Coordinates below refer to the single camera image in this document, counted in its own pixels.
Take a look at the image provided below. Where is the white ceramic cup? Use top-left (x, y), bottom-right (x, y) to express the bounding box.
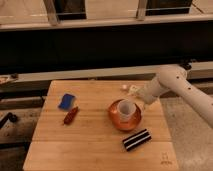
top-left (117, 99), bottom-right (136, 122)

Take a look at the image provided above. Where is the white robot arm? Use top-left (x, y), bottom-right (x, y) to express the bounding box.
top-left (128, 65), bottom-right (213, 128)

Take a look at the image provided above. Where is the copper ceramic bowl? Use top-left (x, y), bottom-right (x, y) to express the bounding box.
top-left (108, 99), bottom-right (142, 132)

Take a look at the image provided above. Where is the black white striped block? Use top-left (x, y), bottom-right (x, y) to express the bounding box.
top-left (123, 129), bottom-right (152, 151)

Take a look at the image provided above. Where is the blue sponge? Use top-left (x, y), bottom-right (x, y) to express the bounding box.
top-left (59, 94), bottom-right (75, 110)

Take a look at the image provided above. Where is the metal frame rail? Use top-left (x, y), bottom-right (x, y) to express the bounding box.
top-left (0, 62), bottom-right (213, 85)

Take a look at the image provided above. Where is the black handle object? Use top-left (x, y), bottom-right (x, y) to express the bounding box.
top-left (0, 112), bottom-right (18, 129)

